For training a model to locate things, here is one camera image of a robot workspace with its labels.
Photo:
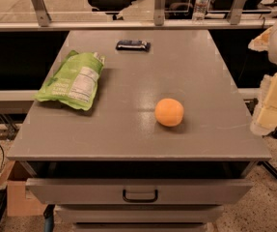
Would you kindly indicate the metal railing frame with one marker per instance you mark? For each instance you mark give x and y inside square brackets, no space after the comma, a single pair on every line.
[66,15]

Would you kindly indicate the black drawer handle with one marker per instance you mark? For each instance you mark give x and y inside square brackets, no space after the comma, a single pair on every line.
[140,197]

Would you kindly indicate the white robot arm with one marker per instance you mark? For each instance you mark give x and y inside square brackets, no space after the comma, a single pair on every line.
[272,50]

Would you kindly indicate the cardboard box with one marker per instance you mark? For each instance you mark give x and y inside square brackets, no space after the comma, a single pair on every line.
[20,201]

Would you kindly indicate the open top drawer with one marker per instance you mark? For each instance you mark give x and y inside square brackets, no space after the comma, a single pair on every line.
[103,182]

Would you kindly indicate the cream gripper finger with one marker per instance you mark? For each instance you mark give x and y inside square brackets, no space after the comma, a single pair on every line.
[261,42]
[264,119]

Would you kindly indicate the dark blue snack bar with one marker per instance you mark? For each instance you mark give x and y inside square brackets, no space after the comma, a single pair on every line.
[133,45]

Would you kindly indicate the grey drawer cabinet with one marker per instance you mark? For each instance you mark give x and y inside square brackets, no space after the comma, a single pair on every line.
[183,65]

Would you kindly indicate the orange fruit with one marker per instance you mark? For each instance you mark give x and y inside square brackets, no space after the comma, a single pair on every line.
[169,112]

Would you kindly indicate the green snack bag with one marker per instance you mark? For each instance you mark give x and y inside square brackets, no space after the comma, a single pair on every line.
[75,82]

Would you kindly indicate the clear plastic water bottle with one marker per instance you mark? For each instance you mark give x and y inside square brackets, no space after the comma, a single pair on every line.
[200,9]

